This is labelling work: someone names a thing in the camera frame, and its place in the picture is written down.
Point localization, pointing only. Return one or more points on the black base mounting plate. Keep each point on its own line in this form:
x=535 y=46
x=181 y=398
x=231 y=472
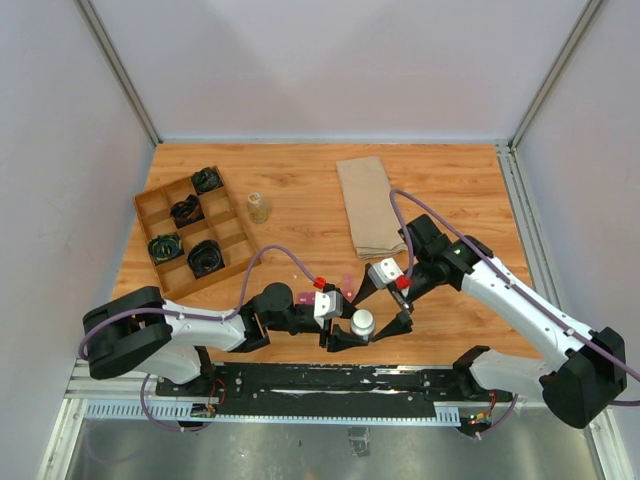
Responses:
x=346 y=386

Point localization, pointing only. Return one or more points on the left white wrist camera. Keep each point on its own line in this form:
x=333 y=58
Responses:
x=328 y=301

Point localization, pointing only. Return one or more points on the clear bottle yellow capsules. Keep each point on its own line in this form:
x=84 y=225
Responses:
x=258 y=208

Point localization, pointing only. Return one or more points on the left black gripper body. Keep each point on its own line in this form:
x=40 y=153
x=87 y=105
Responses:
x=325 y=333

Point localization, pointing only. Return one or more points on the pink weekly pill organizer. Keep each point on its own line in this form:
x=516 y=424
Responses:
x=346 y=285

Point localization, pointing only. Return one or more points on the wooden compartment tray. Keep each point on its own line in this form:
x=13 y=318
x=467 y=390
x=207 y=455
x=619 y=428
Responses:
x=193 y=233

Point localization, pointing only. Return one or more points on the right aluminium frame post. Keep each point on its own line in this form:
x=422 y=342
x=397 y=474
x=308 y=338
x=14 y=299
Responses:
x=579 y=31

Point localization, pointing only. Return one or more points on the left aluminium frame post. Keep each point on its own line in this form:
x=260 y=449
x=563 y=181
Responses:
x=103 y=40

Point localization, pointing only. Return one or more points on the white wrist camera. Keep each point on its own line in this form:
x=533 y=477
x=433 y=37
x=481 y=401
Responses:
x=386 y=273
x=328 y=301

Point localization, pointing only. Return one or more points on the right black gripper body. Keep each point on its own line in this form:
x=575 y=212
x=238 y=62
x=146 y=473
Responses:
x=422 y=282

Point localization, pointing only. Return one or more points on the aluminium frame post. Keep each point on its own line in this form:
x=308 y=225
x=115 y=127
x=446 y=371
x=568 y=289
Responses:
x=579 y=31
x=103 y=40

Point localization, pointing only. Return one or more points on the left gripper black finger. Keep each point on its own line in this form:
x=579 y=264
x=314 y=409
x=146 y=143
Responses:
x=340 y=340
x=341 y=307

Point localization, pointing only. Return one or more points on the white capped pill bottle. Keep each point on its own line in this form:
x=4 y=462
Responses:
x=362 y=323

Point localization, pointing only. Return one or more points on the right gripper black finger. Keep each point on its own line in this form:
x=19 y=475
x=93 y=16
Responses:
x=367 y=287
x=400 y=325

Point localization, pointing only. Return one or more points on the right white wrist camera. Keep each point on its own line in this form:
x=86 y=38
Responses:
x=386 y=273

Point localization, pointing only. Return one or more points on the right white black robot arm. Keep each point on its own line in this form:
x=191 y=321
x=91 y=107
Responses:
x=580 y=371

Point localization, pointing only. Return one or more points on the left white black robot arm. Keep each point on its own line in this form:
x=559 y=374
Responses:
x=144 y=332

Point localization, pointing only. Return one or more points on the grey slotted cable duct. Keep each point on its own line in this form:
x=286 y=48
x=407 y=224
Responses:
x=412 y=414

